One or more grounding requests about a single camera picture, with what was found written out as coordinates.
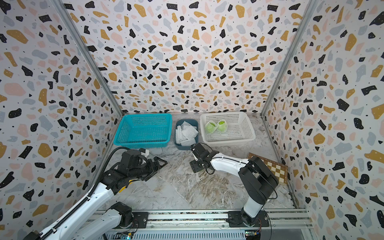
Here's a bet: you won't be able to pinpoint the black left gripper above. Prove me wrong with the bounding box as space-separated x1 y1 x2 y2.
128 155 168 181

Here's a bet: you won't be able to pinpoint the white foam net sleeve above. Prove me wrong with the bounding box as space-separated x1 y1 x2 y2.
216 119 229 134
204 120 218 135

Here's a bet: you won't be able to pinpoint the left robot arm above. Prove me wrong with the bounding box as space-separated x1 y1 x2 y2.
25 147 167 240

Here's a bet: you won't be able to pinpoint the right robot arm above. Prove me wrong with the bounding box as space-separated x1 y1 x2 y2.
190 143 279 227

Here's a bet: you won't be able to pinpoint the white foam nets pile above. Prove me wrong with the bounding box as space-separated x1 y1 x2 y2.
175 121 199 147

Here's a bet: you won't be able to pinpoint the teal plastic basket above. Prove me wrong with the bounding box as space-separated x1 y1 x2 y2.
114 114 173 149

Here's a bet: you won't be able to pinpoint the dark blue net bin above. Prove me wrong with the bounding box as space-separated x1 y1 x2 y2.
174 119 199 151

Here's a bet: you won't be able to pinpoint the white plastic basket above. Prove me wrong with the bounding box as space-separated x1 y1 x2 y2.
200 112 256 147

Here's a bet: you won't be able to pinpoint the wooden chessboard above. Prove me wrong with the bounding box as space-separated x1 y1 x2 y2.
248 153 288 185

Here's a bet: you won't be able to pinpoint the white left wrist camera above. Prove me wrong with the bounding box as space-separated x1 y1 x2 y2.
139 148 150 158

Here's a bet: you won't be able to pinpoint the black corrugated cable conduit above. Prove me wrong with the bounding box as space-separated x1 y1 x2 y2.
38 146 133 240

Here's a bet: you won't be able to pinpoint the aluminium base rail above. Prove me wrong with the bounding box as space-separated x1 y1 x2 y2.
96 209 317 240

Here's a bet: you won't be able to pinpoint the aluminium corner post left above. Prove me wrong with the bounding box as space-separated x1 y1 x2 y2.
52 1 124 119

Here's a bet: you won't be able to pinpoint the aluminium corner post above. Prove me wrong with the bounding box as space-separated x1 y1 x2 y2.
261 0 319 118
52 1 124 119

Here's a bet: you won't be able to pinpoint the aluminium corner post right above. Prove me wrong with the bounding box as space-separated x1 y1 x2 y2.
261 0 319 118

